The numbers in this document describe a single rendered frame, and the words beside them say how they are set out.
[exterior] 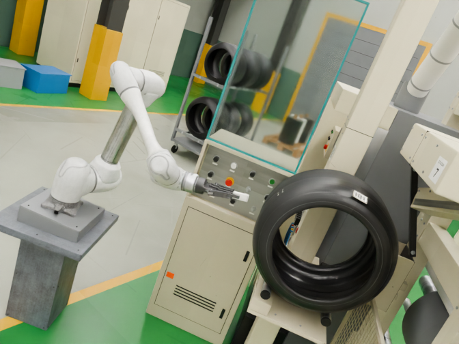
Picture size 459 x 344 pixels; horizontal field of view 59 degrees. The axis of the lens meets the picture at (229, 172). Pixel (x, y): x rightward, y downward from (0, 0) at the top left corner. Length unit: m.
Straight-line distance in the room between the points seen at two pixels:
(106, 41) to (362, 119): 5.75
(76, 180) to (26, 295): 0.75
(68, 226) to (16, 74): 4.90
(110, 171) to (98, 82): 5.11
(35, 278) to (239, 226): 1.16
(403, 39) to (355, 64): 9.26
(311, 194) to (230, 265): 1.06
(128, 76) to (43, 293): 1.28
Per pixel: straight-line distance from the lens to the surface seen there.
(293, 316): 2.01
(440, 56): 2.37
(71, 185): 2.25
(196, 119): 6.04
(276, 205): 1.68
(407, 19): 1.98
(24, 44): 9.41
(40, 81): 6.98
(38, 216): 2.27
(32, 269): 2.51
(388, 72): 1.96
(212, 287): 2.67
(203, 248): 2.55
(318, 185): 1.65
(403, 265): 2.13
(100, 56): 7.26
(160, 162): 1.64
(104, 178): 2.35
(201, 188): 1.79
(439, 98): 10.71
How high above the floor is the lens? 1.88
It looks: 18 degrees down
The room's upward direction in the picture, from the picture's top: 21 degrees clockwise
